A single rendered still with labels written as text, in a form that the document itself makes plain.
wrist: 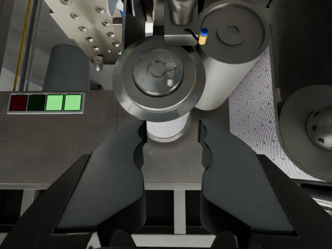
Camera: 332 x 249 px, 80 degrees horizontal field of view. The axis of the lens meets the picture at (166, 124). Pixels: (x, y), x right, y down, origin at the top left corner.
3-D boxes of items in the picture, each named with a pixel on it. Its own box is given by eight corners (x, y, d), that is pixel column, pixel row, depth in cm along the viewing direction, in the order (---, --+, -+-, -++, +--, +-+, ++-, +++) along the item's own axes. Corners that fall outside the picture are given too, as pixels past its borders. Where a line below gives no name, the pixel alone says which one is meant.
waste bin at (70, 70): (66, 66, 283) (61, 114, 269) (35, 44, 231) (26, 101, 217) (102, 63, 273) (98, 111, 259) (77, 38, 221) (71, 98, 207)
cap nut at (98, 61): (102, 56, 66) (102, 68, 65) (106, 61, 70) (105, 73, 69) (91, 56, 66) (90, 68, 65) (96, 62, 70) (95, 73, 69)
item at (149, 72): (145, 40, 31) (190, 57, 30) (146, 48, 32) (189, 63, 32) (123, 82, 29) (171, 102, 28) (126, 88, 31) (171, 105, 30)
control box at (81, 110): (84, 92, 65) (82, 112, 64) (85, 93, 66) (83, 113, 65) (9, 93, 66) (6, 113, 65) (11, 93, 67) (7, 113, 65)
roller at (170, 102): (190, 35, 32) (201, 104, 29) (182, 94, 57) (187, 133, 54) (118, 43, 32) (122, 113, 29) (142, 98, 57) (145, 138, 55)
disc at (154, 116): (199, 29, 33) (212, 116, 30) (198, 31, 33) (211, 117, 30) (109, 39, 33) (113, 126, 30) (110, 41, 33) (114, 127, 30)
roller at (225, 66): (266, -2, 33) (274, 63, 31) (226, 70, 58) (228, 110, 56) (193, -1, 34) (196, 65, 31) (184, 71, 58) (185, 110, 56)
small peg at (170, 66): (177, 62, 27) (175, 71, 26) (176, 71, 29) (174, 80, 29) (166, 60, 27) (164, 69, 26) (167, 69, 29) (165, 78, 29)
